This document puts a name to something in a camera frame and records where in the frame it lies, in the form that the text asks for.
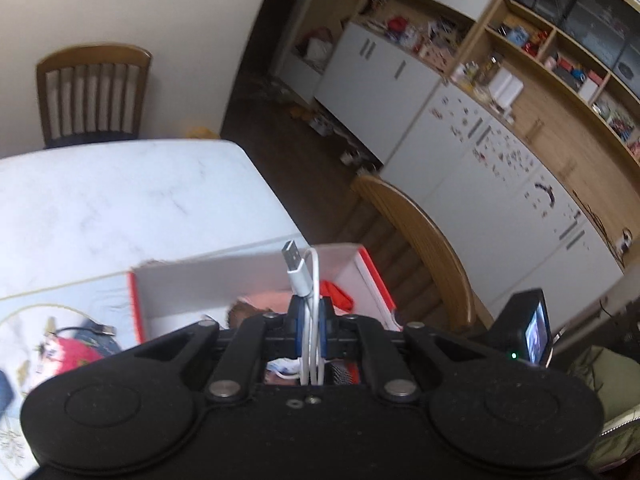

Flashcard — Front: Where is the dark wooden chair far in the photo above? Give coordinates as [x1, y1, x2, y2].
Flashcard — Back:
[36, 44, 152, 148]

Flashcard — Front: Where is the black dotted glove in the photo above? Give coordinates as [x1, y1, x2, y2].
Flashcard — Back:
[324, 360, 360, 386]

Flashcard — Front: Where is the brown beaded hair tie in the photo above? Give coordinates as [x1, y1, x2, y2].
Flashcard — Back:
[226, 303, 252, 328]

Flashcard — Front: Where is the light wooden chair near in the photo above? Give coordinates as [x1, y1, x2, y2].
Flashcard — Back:
[352, 176, 477, 334]

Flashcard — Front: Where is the pink cartoon sticker packet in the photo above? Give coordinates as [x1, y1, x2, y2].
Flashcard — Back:
[267, 358, 300, 380]

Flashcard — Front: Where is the pink fuzzy plush ball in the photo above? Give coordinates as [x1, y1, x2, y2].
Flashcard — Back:
[39, 336, 102, 376]

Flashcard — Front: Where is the white wall cabinet unit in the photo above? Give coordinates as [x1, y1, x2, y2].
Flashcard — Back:
[282, 0, 639, 326]

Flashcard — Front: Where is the pink fleece bib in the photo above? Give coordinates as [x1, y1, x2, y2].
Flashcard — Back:
[227, 290, 292, 330]

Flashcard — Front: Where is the red white cardboard box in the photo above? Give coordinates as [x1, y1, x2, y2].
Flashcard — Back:
[130, 243, 400, 342]

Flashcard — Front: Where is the white usb cable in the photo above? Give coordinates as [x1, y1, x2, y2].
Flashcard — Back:
[278, 238, 327, 387]

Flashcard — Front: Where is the red knotted cloth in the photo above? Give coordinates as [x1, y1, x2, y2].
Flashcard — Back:
[320, 280, 355, 312]

